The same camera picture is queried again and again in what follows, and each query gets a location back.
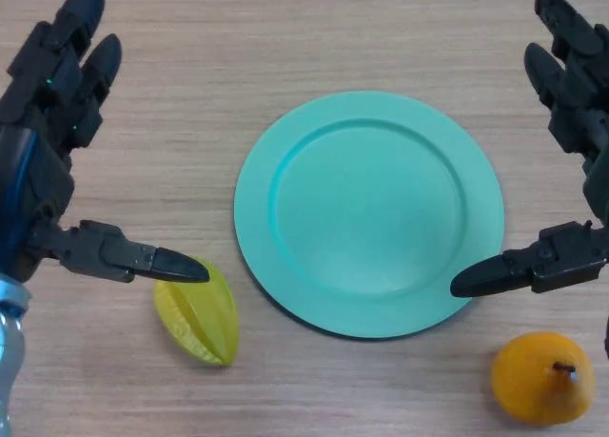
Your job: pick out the yellow starfruit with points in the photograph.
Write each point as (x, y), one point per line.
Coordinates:
(202, 315)

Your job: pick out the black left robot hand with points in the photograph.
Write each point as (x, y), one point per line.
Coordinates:
(43, 123)

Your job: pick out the green round plate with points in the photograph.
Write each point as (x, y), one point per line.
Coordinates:
(368, 213)

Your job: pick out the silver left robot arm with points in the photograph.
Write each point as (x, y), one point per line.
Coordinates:
(9, 351)

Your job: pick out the orange pear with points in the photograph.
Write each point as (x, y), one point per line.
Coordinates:
(535, 384)

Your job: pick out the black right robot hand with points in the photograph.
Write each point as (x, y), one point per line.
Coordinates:
(578, 104)

